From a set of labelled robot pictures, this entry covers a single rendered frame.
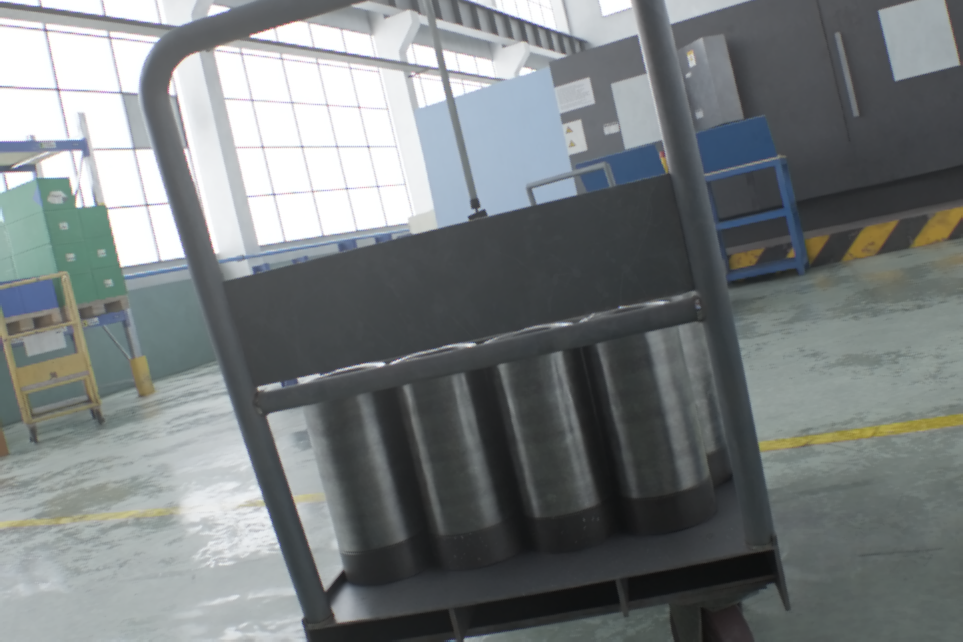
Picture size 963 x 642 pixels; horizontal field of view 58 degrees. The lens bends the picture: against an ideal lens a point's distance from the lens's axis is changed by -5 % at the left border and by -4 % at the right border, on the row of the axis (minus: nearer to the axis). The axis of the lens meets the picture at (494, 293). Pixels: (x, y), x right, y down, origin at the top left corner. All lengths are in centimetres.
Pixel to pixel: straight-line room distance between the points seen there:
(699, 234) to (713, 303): 7
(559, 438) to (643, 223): 32
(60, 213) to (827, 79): 695
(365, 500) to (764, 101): 638
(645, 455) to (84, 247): 861
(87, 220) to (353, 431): 851
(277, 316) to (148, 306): 1151
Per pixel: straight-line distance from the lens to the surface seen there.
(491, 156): 797
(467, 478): 117
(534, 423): 114
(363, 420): 118
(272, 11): 99
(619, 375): 112
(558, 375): 113
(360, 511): 121
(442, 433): 116
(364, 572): 124
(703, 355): 129
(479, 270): 97
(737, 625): 123
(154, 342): 1250
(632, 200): 95
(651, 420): 113
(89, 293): 942
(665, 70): 93
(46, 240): 930
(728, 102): 711
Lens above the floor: 65
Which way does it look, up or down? 3 degrees down
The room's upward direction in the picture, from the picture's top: 13 degrees counter-clockwise
